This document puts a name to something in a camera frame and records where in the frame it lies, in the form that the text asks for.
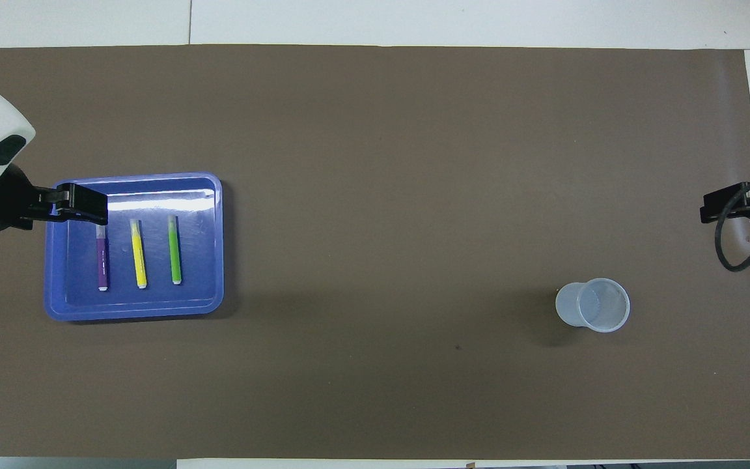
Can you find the purple marker pen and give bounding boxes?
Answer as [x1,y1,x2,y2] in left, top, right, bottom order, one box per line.
[96,225,110,291]

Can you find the yellow marker pen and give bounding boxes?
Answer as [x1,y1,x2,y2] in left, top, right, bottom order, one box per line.
[129,219,148,289]

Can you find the green marker pen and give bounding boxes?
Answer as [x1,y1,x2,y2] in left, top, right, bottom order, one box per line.
[167,215,182,285]

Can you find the blue plastic tray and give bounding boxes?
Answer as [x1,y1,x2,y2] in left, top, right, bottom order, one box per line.
[44,172,225,322]

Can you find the clear plastic cup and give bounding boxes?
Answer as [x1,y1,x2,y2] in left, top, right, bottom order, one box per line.
[555,277,631,334]

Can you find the brown table mat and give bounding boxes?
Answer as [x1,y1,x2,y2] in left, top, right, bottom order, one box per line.
[0,44,750,460]

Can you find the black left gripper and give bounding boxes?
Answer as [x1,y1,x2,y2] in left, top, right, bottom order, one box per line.
[0,164,109,233]

